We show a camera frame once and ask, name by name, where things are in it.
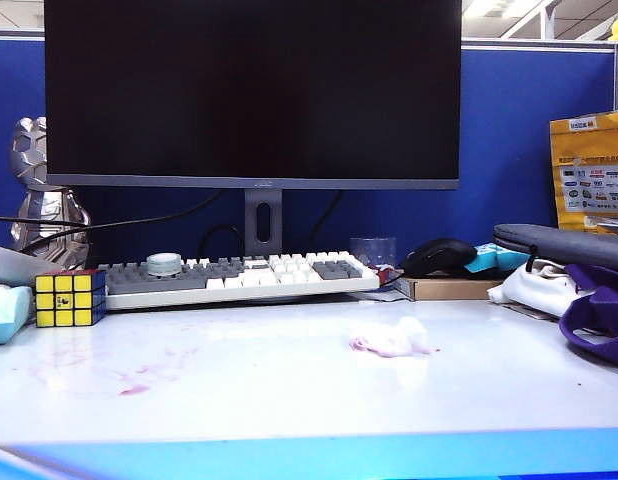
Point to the white wet wipe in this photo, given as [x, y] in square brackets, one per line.
[396, 340]

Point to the light blue wet wipes pack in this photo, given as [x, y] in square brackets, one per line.
[8, 315]

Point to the clear plastic cup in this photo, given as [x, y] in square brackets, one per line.
[373, 250]

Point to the white and grey mechanical keyboard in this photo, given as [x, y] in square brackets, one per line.
[239, 285]

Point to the black computer mouse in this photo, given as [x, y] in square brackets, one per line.
[436, 256]

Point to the round white tape roll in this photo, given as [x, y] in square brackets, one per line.
[164, 263]

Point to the flat brown cardboard box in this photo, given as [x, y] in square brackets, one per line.
[451, 289]

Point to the black computer monitor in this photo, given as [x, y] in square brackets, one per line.
[239, 90]

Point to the teal paper packet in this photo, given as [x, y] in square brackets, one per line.
[499, 257]

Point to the white cloth bag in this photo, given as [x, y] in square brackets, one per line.
[531, 290]

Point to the Rubik's cube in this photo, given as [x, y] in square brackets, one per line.
[64, 300]

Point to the grey fabric laptop sleeve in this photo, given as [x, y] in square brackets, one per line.
[579, 246]

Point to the silver faceted figurine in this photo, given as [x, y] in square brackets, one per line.
[34, 200]

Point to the grey white flat board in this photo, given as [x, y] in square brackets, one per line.
[16, 262]

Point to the yellow printed paper bag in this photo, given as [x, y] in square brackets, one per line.
[591, 150]

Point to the purple fabric bag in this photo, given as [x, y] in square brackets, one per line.
[601, 310]

